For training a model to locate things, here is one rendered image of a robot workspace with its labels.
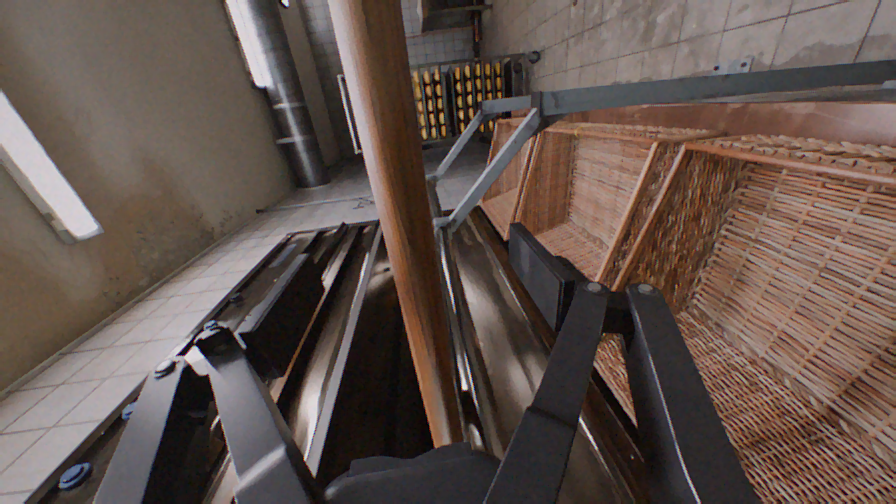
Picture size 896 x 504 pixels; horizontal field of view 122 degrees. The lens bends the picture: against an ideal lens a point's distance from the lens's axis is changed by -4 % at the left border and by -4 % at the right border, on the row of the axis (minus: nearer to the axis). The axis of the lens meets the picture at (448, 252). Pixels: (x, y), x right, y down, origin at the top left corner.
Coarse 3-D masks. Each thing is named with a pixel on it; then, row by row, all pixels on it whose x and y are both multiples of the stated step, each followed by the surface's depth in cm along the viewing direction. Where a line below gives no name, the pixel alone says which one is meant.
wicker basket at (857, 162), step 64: (704, 192) 49; (768, 192) 45; (832, 192) 37; (640, 256) 56; (704, 256) 57; (768, 256) 46; (832, 256) 38; (704, 320) 60; (768, 320) 48; (832, 320) 39; (768, 384) 46; (832, 384) 40; (832, 448) 38
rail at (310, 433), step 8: (376, 232) 120; (368, 248) 107; (368, 256) 100; (360, 272) 91; (360, 280) 86; (352, 296) 79; (352, 304) 75; (344, 320) 70; (344, 328) 67; (336, 344) 62; (336, 352) 60; (336, 360) 58; (328, 368) 57; (328, 376) 55; (328, 384) 53; (320, 392) 52; (320, 400) 50; (320, 408) 48; (312, 416) 47; (312, 424) 46; (312, 432) 45; (304, 440) 44; (312, 440) 44; (304, 448) 43; (304, 456) 41
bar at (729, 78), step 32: (736, 64) 92; (832, 64) 50; (864, 64) 51; (544, 96) 48; (576, 96) 48; (608, 96) 49; (640, 96) 49; (672, 96) 50; (704, 96) 51; (544, 128) 52; (448, 160) 98; (480, 192) 56; (448, 224) 57; (448, 256) 45; (448, 288) 37; (448, 320) 33; (480, 352) 28; (480, 384) 24; (480, 416) 21; (480, 448) 19
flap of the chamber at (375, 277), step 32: (384, 256) 109; (384, 288) 96; (352, 320) 69; (384, 320) 86; (352, 352) 61; (384, 352) 78; (352, 384) 56; (384, 384) 71; (320, 416) 47; (352, 416) 52; (384, 416) 65; (320, 448) 42; (352, 448) 49; (320, 480) 39
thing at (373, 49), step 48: (336, 0) 10; (384, 0) 10; (384, 48) 11; (384, 96) 12; (384, 144) 12; (384, 192) 14; (432, 240) 16; (432, 288) 17; (432, 336) 18; (432, 384) 21; (432, 432) 25
